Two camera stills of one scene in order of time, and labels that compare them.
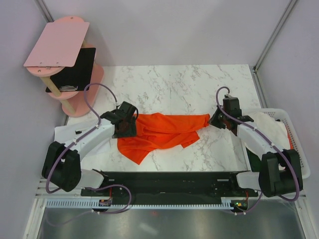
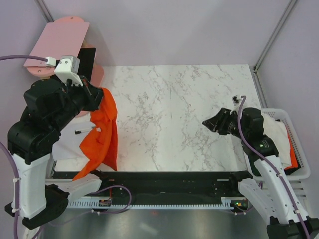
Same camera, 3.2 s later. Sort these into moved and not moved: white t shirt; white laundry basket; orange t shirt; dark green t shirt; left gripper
Moved: orange t shirt; left gripper
Not moved: white t shirt; white laundry basket; dark green t shirt
